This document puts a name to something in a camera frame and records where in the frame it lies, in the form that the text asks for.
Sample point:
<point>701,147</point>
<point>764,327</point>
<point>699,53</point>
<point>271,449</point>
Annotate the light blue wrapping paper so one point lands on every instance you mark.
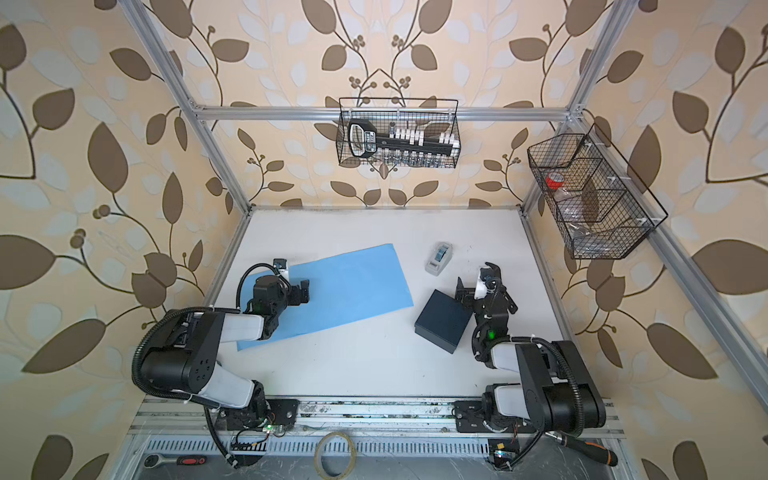
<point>343,289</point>

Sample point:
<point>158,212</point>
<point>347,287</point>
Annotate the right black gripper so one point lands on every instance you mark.
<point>486,296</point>

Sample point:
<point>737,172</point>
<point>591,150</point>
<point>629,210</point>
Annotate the right black wire basket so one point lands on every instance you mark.
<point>609,208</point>

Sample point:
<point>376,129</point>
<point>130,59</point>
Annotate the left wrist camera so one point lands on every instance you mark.
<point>281,265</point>

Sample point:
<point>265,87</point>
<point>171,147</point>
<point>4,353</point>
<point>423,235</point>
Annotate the ratchet wrench red handle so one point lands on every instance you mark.
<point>156,460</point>

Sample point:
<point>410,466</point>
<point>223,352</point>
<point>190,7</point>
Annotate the black socket set holder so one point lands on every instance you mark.
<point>365,141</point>

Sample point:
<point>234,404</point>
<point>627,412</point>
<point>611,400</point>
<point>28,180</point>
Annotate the clear tape roll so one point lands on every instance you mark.
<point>335,444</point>

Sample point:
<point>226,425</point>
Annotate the aluminium mounting rail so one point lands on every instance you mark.
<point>366,415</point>

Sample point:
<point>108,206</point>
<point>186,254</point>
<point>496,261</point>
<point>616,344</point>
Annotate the dark blue gift box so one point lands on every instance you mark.
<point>442,321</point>

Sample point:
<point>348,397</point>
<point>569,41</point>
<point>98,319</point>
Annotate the back black wire basket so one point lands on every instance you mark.
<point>432,114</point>

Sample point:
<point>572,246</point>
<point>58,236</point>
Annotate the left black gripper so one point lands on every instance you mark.
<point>301,291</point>

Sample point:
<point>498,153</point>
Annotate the black wire basket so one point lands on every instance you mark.
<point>609,208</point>
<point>432,114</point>

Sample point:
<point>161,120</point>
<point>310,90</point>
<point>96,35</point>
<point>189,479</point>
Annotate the grey tape dispenser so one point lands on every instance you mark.
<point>439,258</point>

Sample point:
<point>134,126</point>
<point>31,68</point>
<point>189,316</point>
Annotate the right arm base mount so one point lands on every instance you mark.
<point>471,418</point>

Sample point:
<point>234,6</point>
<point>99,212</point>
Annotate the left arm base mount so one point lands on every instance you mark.
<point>277,412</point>

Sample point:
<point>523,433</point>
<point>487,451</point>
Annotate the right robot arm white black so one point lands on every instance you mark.
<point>554,392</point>

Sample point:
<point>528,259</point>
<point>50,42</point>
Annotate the orange black screwdriver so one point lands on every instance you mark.
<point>590,450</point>

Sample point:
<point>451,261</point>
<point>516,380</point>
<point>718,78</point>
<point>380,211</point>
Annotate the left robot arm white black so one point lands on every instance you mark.
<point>178,357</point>

